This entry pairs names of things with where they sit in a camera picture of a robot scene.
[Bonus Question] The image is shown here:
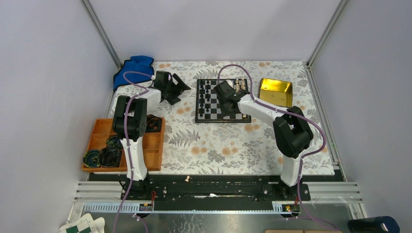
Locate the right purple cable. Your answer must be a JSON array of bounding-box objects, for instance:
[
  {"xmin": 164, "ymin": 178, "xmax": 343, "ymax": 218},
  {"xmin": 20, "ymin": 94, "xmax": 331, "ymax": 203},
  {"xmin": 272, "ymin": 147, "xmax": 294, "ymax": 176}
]
[{"xmin": 217, "ymin": 64, "xmax": 340, "ymax": 231}]

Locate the dark green swirl object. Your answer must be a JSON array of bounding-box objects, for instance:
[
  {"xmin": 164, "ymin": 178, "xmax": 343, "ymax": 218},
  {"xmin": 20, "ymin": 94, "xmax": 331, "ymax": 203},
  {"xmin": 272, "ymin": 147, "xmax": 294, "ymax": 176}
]
[{"xmin": 106, "ymin": 134, "xmax": 123, "ymax": 150}]

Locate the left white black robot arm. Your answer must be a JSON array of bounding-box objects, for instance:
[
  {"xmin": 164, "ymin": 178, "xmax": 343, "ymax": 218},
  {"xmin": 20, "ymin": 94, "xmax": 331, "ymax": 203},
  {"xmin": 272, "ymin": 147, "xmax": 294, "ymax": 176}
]
[{"xmin": 112, "ymin": 71, "xmax": 190, "ymax": 200}]

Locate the black swirl coaster in tray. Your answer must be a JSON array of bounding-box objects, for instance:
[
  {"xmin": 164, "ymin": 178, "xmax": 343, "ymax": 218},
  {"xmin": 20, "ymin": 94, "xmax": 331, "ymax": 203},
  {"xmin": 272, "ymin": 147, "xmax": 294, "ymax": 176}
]
[{"xmin": 99, "ymin": 147, "xmax": 122, "ymax": 167}]

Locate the folded green chess mat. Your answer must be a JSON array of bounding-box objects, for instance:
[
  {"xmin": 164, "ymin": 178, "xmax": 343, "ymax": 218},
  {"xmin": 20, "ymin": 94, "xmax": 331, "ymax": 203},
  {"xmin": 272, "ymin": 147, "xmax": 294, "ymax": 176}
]
[{"xmin": 58, "ymin": 213, "xmax": 105, "ymax": 233}]

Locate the blue cloth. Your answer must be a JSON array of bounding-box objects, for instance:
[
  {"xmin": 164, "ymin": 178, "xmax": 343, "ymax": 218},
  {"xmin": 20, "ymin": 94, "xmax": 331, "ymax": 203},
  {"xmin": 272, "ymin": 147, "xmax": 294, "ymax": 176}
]
[{"xmin": 113, "ymin": 55, "xmax": 155, "ymax": 91}]

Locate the black white chess board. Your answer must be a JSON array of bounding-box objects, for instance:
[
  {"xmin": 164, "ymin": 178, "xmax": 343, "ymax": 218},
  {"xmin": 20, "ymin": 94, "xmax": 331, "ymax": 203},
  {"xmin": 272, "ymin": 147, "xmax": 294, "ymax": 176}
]
[{"xmin": 195, "ymin": 79, "xmax": 252, "ymax": 123}]

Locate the dark blue bottle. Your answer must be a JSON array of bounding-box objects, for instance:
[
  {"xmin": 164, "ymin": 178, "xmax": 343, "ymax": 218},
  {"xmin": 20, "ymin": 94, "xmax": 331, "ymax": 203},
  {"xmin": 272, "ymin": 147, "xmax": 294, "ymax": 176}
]
[{"xmin": 348, "ymin": 216, "xmax": 400, "ymax": 233}]

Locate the gold tin box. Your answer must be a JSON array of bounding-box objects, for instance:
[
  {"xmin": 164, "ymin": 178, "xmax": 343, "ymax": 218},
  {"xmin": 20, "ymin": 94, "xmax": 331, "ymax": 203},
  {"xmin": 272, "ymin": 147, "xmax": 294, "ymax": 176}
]
[{"xmin": 259, "ymin": 78, "xmax": 293, "ymax": 108}]

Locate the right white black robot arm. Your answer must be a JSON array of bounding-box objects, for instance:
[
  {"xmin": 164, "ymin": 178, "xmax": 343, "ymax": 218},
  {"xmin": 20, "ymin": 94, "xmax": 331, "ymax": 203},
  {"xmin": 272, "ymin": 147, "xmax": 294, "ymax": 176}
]
[{"xmin": 214, "ymin": 80, "xmax": 313, "ymax": 200}]

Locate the black orange swirl object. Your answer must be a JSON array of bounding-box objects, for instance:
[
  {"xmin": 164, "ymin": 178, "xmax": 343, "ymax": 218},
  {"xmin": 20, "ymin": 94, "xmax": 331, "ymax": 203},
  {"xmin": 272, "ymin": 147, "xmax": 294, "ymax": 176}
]
[{"xmin": 146, "ymin": 114, "xmax": 162, "ymax": 133}]

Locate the green black swirl disc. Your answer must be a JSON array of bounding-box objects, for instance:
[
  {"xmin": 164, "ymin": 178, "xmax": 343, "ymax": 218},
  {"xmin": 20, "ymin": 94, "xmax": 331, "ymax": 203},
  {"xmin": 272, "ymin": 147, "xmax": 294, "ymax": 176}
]
[{"xmin": 83, "ymin": 150, "xmax": 101, "ymax": 168}]

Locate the black mounting base rail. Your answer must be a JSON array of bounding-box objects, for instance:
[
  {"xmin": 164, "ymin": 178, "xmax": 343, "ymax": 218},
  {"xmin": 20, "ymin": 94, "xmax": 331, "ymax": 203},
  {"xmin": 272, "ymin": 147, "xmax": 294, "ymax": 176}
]
[{"xmin": 119, "ymin": 175, "xmax": 311, "ymax": 201}]

